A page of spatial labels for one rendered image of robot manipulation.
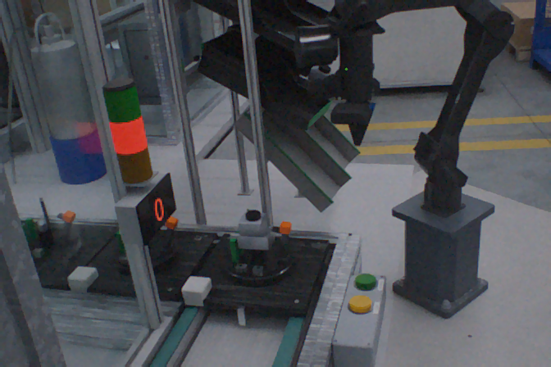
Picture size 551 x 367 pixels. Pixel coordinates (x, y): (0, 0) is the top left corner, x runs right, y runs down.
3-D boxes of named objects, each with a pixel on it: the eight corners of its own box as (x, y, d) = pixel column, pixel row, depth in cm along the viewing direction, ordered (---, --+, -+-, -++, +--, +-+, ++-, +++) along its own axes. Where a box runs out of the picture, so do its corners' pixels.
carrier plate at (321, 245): (330, 247, 130) (329, 238, 129) (305, 318, 110) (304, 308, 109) (225, 240, 137) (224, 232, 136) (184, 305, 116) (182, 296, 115)
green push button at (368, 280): (377, 282, 117) (377, 273, 116) (375, 294, 114) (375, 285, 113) (357, 280, 118) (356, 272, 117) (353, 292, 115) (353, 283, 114)
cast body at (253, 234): (275, 238, 121) (271, 208, 118) (269, 251, 117) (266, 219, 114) (235, 236, 123) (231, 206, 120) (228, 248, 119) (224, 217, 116)
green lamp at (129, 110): (147, 112, 94) (141, 81, 91) (132, 124, 89) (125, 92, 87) (118, 112, 95) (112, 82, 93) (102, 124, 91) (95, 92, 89)
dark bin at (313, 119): (328, 110, 139) (339, 82, 135) (307, 130, 128) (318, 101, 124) (225, 56, 144) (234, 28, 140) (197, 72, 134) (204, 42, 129)
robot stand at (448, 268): (489, 287, 127) (496, 205, 118) (447, 320, 119) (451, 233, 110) (433, 261, 137) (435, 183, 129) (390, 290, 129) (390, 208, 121)
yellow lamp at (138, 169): (158, 170, 98) (152, 142, 96) (144, 184, 94) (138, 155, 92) (130, 169, 99) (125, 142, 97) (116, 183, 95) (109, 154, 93)
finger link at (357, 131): (374, 109, 107) (340, 108, 108) (371, 116, 103) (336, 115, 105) (374, 146, 110) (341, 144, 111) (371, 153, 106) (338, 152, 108)
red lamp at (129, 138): (152, 142, 96) (147, 112, 94) (138, 155, 91) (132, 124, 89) (125, 141, 97) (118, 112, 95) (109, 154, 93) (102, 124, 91)
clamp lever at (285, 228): (289, 254, 120) (292, 222, 117) (287, 260, 119) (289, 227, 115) (272, 251, 121) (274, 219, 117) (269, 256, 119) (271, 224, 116)
